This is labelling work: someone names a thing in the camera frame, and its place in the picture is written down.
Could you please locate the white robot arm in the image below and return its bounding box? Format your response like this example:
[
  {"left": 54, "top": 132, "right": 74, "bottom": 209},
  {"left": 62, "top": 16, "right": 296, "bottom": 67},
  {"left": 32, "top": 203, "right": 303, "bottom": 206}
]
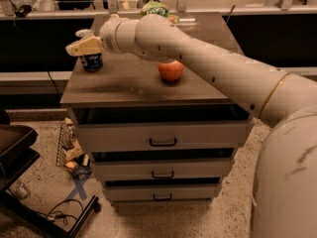
[{"left": 66, "top": 14, "right": 317, "bottom": 238}]

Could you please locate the blue pepsi can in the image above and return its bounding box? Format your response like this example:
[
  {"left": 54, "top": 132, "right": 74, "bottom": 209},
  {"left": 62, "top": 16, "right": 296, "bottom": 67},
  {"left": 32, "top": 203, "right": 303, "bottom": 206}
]
[{"left": 79, "top": 54, "right": 103, "bottom": 72}]

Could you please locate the black floor cable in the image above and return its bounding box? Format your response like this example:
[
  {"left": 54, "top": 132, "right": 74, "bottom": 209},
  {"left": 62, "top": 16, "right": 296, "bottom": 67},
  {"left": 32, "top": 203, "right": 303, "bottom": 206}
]
[{"left": 35, "top": 198, "right": 85, "bottom": 226}]

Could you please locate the bottom grey drawer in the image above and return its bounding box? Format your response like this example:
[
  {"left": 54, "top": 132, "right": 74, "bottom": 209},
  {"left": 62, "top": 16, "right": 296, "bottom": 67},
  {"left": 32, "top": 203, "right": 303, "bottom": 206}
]
[{"left": 103, "top": 184, "right": 221, "bottom": 203}]

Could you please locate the top grey drawer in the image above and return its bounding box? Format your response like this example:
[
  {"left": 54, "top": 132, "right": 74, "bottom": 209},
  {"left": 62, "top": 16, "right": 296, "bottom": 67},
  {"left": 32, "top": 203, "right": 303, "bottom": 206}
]
[{"left": 74, "top": 121, "right": 253, "bottom": 153}]

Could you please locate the grey drawer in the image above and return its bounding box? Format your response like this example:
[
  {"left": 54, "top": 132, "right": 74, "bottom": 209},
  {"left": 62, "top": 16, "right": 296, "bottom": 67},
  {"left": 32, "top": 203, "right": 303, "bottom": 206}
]
[
  {"left": 74, "top": 121, "right": 253, "bottom": 153},
  {"left": 91, "top": 159, "right": 232, "bottom": 181},
  {"left": 103, "top": 184, "right": 221, "bottom": 203}
]

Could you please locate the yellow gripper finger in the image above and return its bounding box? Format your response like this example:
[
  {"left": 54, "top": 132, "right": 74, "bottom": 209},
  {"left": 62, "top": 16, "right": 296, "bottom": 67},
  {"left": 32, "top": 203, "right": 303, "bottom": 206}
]
[
  {"left": 65, "top": 36, "right": 102, "bottom": 57},
  {"left": 75, "top": 29, "right": 94, "bottom": 39}
]

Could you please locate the black cart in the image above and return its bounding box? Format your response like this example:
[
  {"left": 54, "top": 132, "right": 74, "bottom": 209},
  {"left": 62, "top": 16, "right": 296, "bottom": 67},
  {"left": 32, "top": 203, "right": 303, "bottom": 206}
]
[{"left": 0, "top": 109, "right": 100, "bottom": 238}]

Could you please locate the red apple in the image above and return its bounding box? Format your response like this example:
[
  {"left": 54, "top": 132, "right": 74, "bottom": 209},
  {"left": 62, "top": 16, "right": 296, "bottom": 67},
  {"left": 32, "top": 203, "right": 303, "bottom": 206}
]
[{"left": 158, "top": 60, "right": 184, "bottom": 81}]

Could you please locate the middle grey drawer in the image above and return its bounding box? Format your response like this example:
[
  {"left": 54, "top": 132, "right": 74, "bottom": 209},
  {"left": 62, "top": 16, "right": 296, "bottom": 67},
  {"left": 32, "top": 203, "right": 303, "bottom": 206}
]
[{"left": 91, "top": 159, "right": 232, "bottom": 181}]

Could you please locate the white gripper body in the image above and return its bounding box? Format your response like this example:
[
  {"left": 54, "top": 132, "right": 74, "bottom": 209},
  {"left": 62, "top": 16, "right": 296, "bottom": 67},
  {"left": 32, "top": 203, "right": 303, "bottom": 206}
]
[{"left": 99, "top": 17, "right": 125, "bottom": 54}]

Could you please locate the grey drawer cabinet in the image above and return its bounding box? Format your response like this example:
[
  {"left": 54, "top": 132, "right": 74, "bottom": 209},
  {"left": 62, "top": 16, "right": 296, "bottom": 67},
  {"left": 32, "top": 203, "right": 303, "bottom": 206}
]
[{"left": 60, "top": 51, "right": 252, "bottom": 190}]

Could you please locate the green chip bag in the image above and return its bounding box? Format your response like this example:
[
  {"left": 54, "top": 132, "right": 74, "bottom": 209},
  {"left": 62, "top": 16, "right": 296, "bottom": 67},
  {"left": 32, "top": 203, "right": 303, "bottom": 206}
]
[{"left": 140, "top": 1, "right": 179, "bottom": 24}]

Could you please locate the wire basket with snacks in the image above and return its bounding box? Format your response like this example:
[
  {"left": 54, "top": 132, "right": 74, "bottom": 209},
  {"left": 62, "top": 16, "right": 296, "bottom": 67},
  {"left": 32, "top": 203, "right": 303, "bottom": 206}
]
[{"left": 55, "top": 118, "right": 92, "bottom": 178}]

